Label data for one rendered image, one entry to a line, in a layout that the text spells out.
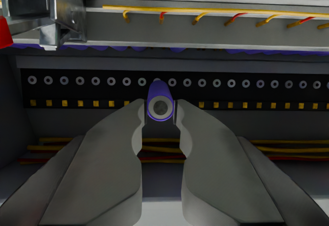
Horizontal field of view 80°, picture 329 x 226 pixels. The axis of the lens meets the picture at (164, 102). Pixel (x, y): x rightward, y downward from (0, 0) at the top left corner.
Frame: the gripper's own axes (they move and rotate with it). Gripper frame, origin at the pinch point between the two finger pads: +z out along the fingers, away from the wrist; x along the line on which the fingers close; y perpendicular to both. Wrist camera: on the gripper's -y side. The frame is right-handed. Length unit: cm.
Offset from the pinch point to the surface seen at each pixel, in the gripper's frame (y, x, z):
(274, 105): 7.2, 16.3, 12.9
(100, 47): -1.2, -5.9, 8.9
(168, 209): 9.0, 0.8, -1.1
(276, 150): 13.3, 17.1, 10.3
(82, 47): -1.0, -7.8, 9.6
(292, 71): 2.7, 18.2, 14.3
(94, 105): 7.4, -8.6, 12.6
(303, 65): 1.9, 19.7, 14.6
